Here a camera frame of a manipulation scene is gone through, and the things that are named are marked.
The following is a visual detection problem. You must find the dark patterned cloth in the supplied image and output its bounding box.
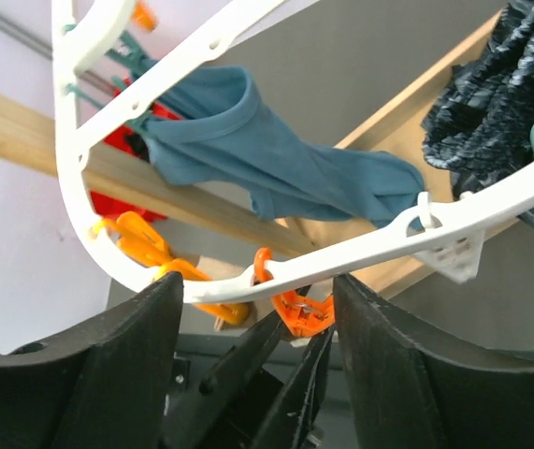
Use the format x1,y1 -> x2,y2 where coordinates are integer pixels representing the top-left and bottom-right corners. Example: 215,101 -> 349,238
422,1 -> 534,198

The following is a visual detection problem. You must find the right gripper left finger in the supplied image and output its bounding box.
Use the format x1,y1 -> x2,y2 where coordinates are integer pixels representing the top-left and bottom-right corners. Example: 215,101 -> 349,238
0,273 -> 183,448

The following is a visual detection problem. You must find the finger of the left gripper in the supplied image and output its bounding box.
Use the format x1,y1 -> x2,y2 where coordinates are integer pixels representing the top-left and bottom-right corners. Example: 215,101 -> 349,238
161,312 -> 285,448
250,327 -> 334,449

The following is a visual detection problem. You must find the orange clothespin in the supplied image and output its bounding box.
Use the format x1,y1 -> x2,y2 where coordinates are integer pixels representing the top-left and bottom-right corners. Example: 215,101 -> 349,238
154,258 -> 253,326
92,211 -> 175,268
253,248 -> 335,338

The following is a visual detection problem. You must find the red plastic tray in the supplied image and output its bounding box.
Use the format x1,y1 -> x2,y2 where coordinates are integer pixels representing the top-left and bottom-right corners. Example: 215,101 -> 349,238
90,102 -> 180,223

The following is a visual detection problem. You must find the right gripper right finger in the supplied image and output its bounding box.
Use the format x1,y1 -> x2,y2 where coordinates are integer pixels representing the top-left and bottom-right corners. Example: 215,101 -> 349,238
333,275 -> 534,448

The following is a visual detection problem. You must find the white clip hanger frame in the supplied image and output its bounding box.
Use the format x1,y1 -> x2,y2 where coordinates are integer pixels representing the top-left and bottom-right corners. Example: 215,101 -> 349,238
51,1 -> 534,302

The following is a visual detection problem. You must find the wooden rack stand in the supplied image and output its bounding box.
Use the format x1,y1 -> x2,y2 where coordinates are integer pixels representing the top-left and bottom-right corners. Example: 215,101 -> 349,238
0,8 -> 520,300

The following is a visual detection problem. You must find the teal cloth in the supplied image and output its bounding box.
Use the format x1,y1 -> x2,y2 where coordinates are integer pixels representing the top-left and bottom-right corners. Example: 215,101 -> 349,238
144,65 -> 425,227

